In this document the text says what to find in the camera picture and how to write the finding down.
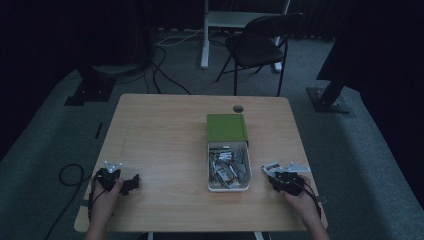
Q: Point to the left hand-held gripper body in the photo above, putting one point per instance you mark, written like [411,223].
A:
[108,179]

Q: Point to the black slanted stand with base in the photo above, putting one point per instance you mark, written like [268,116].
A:
[328,98]

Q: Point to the white desk frame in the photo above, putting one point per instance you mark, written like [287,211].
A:
[205,40]

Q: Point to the green box lid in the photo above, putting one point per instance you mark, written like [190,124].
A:
[226,127]

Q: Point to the small black floor strip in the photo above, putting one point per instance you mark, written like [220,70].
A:
[98,131]

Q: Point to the pile of small stationery pieces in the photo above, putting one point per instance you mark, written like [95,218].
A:
[228,166]

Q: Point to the person's left hand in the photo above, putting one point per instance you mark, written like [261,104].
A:
[103,203]

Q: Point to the black stand with square base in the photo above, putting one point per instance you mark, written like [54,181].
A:
[91,90]

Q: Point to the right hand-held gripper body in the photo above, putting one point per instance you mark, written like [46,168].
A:
[288,183]

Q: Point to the black folding chair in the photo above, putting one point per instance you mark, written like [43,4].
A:
[256,50]

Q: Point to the person's right hand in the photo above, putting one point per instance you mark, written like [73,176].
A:
[301,203]

